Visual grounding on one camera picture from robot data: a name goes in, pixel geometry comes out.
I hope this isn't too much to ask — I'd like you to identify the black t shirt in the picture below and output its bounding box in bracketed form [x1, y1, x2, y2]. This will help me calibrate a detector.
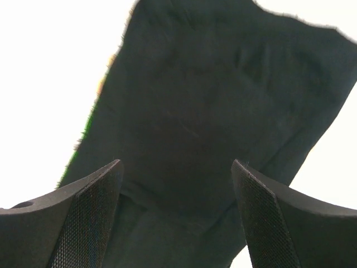
[60, 1, 356, 267]

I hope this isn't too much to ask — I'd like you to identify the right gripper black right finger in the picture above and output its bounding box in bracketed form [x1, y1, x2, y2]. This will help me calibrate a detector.
[231, 160, 356, 268]

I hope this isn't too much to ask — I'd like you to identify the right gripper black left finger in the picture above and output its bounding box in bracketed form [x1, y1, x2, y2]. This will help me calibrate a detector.
[1, 160, 123, 268]

